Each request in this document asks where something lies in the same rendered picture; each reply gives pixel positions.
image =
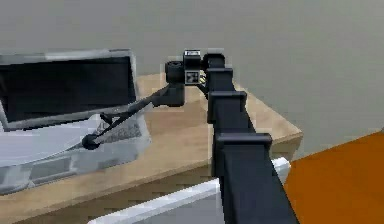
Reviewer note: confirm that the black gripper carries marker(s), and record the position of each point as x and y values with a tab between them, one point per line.
174	95

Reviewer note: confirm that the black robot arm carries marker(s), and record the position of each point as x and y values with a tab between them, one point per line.
246	173

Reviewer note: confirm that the light wooden chest of drawers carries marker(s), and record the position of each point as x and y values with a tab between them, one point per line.
180	140

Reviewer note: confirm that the silver open laptop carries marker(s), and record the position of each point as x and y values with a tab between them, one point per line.
66	100

